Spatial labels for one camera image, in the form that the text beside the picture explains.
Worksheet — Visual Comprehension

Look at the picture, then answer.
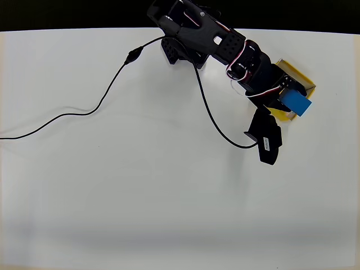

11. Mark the yellow cardboard box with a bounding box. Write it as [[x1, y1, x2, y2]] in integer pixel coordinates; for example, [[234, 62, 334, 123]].
[[269, 58, 317, 123]]

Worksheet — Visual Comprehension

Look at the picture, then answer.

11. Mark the blue block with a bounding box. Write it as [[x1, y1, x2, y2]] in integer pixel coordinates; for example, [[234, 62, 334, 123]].
[[281, 89, 313, 118]]

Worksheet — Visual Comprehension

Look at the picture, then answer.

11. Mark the white red servo wire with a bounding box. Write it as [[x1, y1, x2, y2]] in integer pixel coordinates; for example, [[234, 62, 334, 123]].
[[226, 40, 285, 99]]

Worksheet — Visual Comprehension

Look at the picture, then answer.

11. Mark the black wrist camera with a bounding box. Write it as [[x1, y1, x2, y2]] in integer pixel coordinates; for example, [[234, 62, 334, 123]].
[[243, 107, 283, 167]]

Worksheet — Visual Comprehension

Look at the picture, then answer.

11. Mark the black camera cable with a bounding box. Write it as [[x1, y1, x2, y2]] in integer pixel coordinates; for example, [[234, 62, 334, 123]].
[[0, 35, 258, 150]]

